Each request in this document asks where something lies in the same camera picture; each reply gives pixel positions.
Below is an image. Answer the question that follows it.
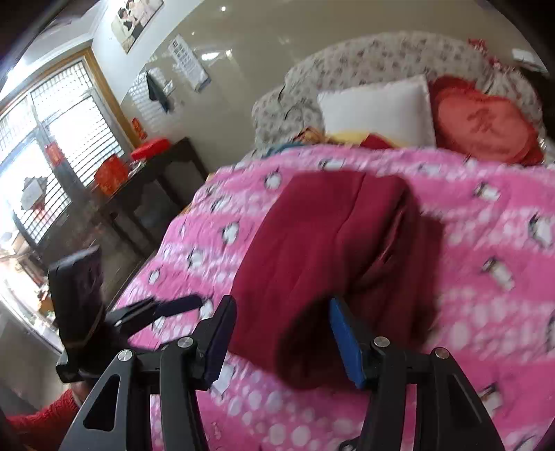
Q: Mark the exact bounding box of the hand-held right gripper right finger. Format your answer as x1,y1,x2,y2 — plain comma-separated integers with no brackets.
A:
328,296,506,451

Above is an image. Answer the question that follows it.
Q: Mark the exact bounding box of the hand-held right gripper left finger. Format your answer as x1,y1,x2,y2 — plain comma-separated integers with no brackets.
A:
58,295,237,451

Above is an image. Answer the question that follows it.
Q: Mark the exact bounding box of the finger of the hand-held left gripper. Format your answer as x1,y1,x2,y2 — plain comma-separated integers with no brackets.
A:
105,294,204,337

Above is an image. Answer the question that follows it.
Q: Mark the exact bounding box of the dark red fleece garment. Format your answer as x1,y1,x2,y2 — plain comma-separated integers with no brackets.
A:
225,170,445,391

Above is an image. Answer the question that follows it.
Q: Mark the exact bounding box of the person's left forearm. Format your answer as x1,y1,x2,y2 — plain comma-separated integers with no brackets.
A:
0,386,83,451

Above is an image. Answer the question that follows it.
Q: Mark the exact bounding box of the tall red gift box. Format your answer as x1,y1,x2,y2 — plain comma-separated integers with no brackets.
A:
93,155,130,196

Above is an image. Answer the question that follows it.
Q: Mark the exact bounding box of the dark wooden console table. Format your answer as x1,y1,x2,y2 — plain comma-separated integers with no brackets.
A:
87,136,209,261

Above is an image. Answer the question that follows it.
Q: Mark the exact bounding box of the flat red gift box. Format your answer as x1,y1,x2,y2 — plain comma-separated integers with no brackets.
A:
130,136,171,161

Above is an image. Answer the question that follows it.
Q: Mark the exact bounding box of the pink penguin printed blanket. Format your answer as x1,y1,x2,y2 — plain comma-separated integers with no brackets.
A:
110,145,555,451

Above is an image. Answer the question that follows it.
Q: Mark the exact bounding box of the dark lattice window door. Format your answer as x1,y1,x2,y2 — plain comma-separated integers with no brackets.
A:
0,48,131,256

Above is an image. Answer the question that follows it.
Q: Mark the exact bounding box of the yellow cloth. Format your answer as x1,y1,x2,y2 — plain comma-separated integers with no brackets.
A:
299,128,369,146

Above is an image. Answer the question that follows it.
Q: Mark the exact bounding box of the dark hanging cloth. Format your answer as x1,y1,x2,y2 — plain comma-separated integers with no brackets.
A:
145,69,172,114

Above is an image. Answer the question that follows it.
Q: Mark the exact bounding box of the white pillow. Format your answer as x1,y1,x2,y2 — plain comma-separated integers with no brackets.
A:
317,75,436,148

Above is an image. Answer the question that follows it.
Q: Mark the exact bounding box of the red heart cushion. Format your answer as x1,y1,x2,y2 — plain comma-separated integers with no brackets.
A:
429,76,545,166

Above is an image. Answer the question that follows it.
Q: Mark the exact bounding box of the white paper wall notice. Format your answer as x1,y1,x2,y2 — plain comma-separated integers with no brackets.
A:
167,35,211,93

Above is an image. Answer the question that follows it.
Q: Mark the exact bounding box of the wall poster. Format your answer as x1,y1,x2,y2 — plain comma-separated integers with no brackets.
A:
110,0,164,55

